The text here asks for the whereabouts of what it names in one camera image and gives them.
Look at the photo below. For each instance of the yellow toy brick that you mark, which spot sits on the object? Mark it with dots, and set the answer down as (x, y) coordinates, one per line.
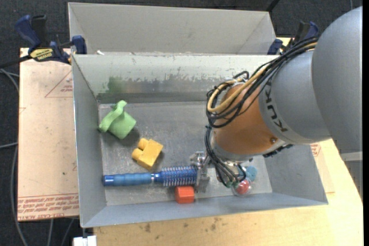
(150, 152)

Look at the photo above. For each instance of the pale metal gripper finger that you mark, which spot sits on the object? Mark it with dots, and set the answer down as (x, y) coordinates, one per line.
(203, 181)
(198, 158)

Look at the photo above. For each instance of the green plastic cup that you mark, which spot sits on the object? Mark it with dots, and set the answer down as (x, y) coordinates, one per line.
(119, 122)

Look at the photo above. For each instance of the brown cardboard board red print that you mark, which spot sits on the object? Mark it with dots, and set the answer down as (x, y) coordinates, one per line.
(46, 138)

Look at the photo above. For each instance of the clear ball with red core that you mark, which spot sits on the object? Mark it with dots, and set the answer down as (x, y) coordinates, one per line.
(242, 187)

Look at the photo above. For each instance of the orange-red block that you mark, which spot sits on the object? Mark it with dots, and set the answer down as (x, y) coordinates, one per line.
(184, 195)

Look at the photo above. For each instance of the grey metal bin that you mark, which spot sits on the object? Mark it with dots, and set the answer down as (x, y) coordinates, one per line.
(173, 83)

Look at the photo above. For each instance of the blue hairbrush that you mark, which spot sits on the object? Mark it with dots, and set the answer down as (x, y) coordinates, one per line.
(129, 179)

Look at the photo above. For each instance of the light blue sponge piece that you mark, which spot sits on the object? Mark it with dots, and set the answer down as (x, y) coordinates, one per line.
(252, 172)

